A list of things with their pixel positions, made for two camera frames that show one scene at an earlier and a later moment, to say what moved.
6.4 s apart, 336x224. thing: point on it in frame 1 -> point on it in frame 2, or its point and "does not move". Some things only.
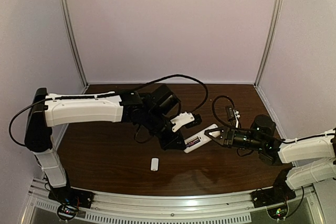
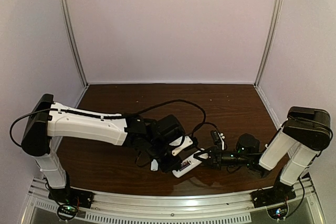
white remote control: (203, 138) -> (187, 164)
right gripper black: (230, 132) -> (215, 160)
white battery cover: (154, 164) does not move
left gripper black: (170, 144) -> (167, 168)
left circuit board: (66, 212) does not move
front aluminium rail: (113, 208) does not move
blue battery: (193, 142) -> (185, 164)
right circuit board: (278, 213) does not move
